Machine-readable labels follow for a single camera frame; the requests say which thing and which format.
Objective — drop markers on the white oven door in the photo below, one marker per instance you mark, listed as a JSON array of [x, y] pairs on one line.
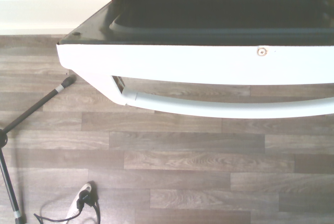
[[182, 62]]

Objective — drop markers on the black power plug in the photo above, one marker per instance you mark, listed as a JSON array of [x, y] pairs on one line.
[[86, 200]]

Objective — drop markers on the white power strip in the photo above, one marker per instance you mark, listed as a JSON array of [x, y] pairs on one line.
[[78, 200]]

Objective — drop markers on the black tripod stand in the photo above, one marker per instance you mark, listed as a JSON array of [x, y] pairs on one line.
[[31, 109]]

